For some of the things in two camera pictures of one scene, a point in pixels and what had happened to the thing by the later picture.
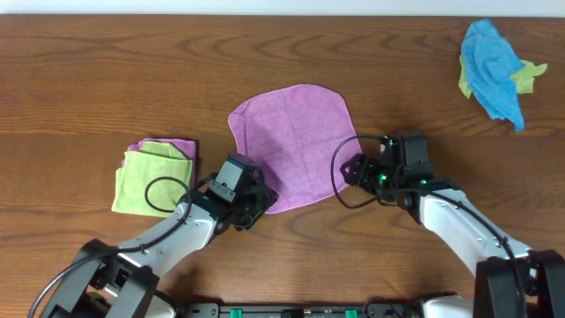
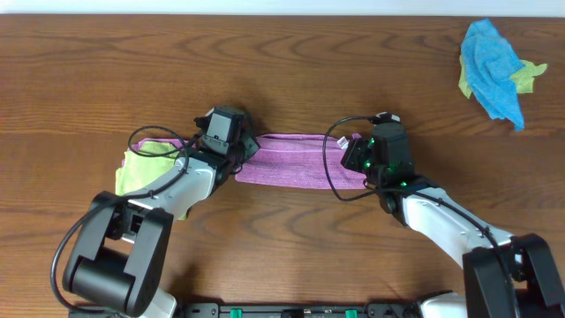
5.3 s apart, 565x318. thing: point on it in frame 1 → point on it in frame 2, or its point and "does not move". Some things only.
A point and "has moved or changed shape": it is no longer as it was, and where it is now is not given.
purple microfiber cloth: (300, 138) has moved or changed shape
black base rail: (298, 310) does not move
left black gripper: (260, 201) → (249, 147)
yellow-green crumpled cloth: (523, 78) does not move
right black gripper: (361, 171) → (357, 147)
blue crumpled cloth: (490, 64) does not move
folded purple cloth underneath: (186, 147) does not move
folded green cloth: (152, 181) does not move
